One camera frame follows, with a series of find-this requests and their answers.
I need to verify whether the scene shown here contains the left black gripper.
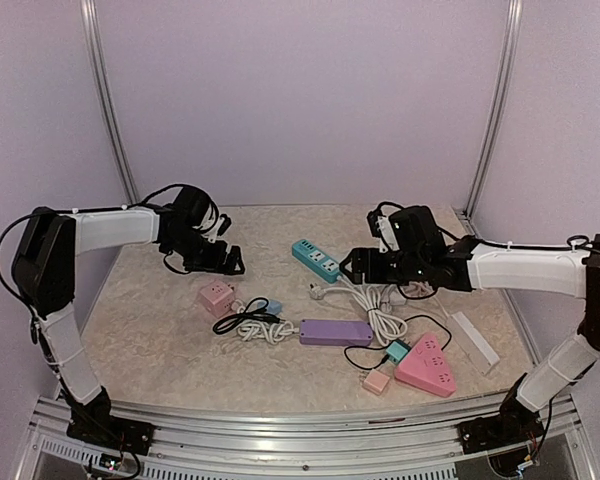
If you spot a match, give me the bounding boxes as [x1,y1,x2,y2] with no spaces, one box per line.
[165,228,245,274]

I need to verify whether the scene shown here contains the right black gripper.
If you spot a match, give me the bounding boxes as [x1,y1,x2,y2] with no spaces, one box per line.
[340,245,427,283]

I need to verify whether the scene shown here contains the pink small plug adapter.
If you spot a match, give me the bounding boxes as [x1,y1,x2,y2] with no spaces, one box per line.
[197,280,236,318]

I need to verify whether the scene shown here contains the teal power strip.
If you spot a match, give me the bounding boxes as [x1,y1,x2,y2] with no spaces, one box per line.
[291,239,340,284]

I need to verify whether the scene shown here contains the light blue small plug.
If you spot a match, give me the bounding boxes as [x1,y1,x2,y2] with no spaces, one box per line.
[265,300,282,316]

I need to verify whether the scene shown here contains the white power cords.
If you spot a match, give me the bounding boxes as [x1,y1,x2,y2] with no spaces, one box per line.
[229,298,301,345]

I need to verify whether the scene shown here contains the purple power strip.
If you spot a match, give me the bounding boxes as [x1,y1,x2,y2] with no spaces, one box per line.
[299,319,374,347]

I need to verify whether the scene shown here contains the teal plug adapter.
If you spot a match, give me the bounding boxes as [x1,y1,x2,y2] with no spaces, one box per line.
[381,339,411,365]

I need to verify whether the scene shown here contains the black usb cable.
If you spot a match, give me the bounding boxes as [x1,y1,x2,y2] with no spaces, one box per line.
[343,313,454,372]

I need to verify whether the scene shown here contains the pink triangular power strip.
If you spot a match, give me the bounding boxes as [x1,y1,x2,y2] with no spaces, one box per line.
[394,332,457,398]

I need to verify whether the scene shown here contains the white power strip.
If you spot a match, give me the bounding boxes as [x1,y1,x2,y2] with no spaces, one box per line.
[448,312,500,376]

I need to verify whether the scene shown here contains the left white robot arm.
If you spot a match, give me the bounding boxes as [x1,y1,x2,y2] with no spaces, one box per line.
[1,183,245,445]

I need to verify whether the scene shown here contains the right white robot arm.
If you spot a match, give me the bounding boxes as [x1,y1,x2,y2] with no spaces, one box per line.
[339,205,600,444]

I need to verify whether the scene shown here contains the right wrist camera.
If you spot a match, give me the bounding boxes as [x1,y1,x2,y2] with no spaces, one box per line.
[366,201,401,253]

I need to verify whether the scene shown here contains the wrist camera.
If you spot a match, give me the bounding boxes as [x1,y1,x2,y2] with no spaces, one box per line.
[366,201,401,253]
[206,214,232,243]

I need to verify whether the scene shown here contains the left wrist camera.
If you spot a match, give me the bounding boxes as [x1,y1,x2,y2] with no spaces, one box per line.
[206,214,232,243]

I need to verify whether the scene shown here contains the white teal strip cord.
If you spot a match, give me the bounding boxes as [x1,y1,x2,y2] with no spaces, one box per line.
[307,279,409,346]

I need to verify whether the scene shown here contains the aluminium front frame rail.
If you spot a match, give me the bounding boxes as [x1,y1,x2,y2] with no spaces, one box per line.
[10,394,600,479]

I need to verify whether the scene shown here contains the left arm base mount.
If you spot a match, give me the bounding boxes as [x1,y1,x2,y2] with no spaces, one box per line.
[67,417,156,456]

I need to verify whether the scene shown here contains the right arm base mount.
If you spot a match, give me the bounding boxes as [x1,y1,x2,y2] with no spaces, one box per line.
[457,414,544,454]

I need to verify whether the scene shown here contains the right aluminium corner post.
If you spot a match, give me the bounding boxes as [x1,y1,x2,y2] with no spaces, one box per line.
[463,0,523,220]

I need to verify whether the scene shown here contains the aluminium corner post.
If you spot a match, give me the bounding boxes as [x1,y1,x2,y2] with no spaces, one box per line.
[80,0,139,203]
[463,0,523,220]

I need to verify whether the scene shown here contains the left aluminium corner post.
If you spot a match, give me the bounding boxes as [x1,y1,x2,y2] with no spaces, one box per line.
[80,0,139,203]

